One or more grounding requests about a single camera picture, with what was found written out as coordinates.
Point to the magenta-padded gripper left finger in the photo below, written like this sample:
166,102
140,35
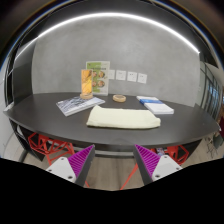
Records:
63,166

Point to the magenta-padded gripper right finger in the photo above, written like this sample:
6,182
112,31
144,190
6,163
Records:
165,166

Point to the cream knitted towel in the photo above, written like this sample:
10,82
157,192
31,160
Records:
123,118

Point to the white book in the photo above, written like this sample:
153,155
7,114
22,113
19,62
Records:
160,108

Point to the grey photo magazine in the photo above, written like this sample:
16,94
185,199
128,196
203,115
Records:
78,105

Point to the blue and white booklet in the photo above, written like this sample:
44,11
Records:
148,99

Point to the orange sign on wooden base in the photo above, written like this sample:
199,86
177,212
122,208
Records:
86,81

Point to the dark-framed glass partition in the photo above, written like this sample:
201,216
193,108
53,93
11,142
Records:
211,90

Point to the green menu sign stand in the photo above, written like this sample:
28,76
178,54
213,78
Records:
101,78

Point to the curved ceiling light strip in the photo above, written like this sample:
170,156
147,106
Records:
113,14

